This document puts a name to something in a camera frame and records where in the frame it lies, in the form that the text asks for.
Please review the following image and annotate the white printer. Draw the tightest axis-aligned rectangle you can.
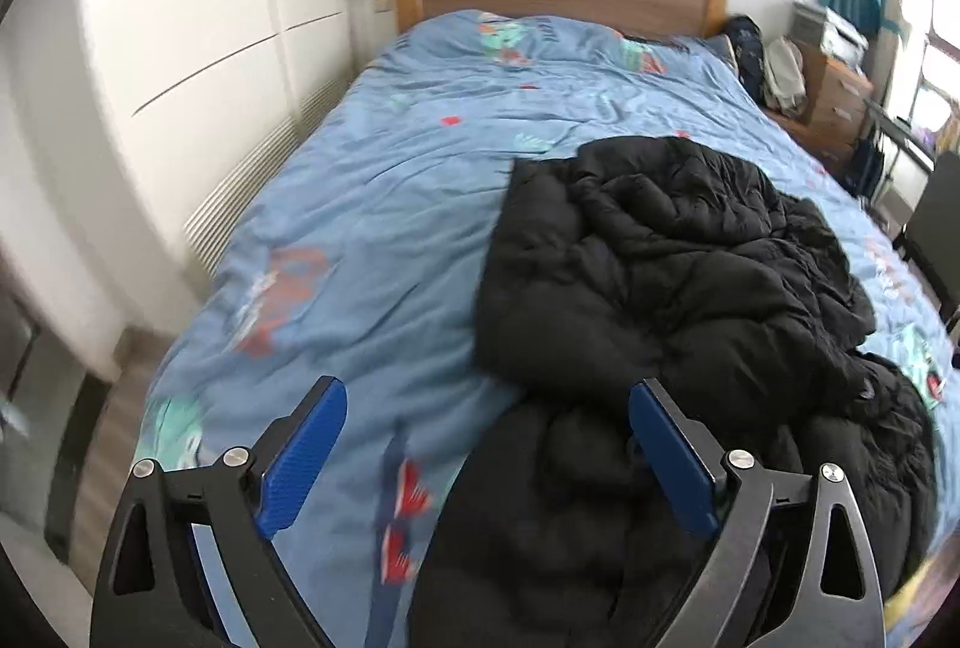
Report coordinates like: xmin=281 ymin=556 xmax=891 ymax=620
xmin=793 ymin=3 xmax=871 ymax=64

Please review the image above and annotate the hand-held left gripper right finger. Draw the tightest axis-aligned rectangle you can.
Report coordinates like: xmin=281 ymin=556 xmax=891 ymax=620
xmin=628 ymin=378 xmax=886 ymax=648

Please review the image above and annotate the beige cloth bag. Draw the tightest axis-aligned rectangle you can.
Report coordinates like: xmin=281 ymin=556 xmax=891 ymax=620
xmin=761 ymin=36 xmax=807 ymax=113

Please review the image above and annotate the grey chair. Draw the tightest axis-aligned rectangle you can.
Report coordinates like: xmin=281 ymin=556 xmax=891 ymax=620
xmin=896 ymin=149 xmax=960 ymax=319

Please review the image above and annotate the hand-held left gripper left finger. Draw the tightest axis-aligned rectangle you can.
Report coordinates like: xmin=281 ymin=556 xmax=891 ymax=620
xmin=90 ymin=375 xmax=350 ymax=648

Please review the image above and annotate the wooden nightstand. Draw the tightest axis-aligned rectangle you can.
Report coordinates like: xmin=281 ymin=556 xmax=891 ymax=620
xmin=780 ymin=44 xmax=875 ymax=169

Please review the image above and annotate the glass desk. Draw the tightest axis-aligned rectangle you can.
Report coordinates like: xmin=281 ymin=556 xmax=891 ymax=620
xmin=862 ymin=97 xmax=938 ymax=169

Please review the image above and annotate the black hooded puffer coat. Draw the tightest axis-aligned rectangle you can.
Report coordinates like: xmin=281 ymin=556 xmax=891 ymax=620
xmin=409 ymin=136 xmax=938 ymax=648

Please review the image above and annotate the bed with blue duvet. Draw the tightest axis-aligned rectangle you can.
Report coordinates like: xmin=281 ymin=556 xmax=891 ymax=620
xmin=139 ymin=9 xmax=960 ymax=648

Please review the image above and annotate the dark backpack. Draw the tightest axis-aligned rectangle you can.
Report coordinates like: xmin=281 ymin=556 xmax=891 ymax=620
xmin=724 ymin=15 xmax=766 ymax=105

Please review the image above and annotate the white slatted panel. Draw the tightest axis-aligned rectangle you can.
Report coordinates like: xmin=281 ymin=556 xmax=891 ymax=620
xmin=186 ymin=78 xmax=353 ymax=278

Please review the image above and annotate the dark blue bag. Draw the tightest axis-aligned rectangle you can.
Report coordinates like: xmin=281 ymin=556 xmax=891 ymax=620
xmin=851 ymin=134 xmax=890 ymax=199

